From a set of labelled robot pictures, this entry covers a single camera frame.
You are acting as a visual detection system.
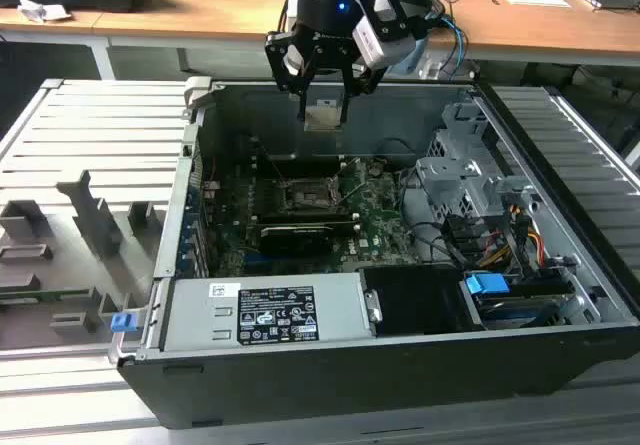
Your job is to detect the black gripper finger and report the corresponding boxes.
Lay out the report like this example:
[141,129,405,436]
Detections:
[338,63,387,127]
[264,31,313,123]

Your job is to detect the silver square CPU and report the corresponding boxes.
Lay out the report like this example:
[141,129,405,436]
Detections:
[303,98,347,132]

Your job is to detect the CPU socket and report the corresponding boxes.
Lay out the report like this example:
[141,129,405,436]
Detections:
[277,175,347,215]

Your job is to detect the black RAM slot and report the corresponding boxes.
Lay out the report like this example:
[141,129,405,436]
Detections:
[259,208,362,230]

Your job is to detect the pale blue teach pendant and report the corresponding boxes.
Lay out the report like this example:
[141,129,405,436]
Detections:
[387,47,427,78]

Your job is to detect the wooden desk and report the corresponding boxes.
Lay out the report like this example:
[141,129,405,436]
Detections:
[0,0,640,69]

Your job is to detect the silver metal drive cage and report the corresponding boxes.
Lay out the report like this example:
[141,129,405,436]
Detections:
[414,102,542,227]

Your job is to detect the green motherboard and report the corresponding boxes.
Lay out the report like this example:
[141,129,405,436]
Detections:
[199,154,426,276]

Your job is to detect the black graphics card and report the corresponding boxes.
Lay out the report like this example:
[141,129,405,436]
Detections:
[257,222,335,260]

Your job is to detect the white paper sheet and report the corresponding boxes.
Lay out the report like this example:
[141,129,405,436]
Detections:
[500,0,572,10]

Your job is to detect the black plastic fan shroud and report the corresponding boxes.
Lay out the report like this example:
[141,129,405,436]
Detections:
[359,264,475,340]

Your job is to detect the hard disk in blue carrier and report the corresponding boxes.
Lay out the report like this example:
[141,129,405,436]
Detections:
[462,272,576,331]

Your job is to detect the grey parts rack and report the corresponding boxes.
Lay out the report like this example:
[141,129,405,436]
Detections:
[0,169,169,351]

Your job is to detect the crumpled white paper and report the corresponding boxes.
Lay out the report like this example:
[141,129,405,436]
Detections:
[17,0,72,24]

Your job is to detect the grey laptop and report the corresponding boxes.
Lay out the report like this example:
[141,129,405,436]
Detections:
[576,0,640,15]

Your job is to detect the grey power supply unit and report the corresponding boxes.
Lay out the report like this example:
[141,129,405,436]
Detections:
[162,272,377,354]

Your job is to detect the small blue case latch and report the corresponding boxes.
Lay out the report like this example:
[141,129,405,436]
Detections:
[110,313,138,335]

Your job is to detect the black open PC case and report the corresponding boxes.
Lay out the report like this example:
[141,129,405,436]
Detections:
[117,77,640,431]

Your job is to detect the green RAM stick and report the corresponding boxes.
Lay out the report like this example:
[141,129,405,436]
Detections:
[0,288,92,304]

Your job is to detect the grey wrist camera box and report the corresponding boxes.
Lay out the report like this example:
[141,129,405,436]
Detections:
[351,0,417,72]

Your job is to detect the blue cable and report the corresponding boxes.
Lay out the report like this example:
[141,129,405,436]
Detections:
[438,13,470,72]

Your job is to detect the yellow and red wires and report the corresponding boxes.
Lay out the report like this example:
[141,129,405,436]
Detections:
[479,204,547,272]

